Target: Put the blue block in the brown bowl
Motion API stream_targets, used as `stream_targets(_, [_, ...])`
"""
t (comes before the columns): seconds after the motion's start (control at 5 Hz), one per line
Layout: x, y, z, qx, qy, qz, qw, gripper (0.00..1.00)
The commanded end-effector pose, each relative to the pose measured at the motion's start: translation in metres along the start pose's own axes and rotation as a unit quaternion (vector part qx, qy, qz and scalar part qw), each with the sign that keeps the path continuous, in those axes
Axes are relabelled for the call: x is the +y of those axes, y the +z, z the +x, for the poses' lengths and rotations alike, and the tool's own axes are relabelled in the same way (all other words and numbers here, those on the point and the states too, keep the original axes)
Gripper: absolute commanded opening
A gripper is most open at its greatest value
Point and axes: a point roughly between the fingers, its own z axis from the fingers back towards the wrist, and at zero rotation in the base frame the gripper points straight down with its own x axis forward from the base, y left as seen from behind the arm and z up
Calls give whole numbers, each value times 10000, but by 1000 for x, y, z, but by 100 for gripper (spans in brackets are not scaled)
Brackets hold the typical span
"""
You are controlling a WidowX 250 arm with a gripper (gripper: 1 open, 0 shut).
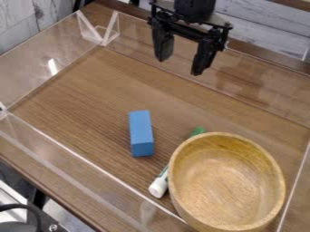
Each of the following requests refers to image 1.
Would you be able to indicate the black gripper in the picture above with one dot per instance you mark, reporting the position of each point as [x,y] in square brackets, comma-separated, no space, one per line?
[191,19]

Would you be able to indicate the blue rectangular block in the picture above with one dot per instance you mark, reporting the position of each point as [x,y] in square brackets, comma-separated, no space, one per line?
[141,133]

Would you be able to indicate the brown wooden bowl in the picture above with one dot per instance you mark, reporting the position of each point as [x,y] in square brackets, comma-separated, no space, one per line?
[226,183]

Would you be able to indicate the white green marker tube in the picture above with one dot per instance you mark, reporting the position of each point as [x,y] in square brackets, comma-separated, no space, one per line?
[159,185]

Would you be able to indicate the clear acrylic corner bracket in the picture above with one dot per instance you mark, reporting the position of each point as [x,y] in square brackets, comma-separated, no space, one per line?
[101,35]

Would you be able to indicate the black metal table bracket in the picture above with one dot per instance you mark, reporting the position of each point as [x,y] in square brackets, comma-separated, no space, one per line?
[36,201]

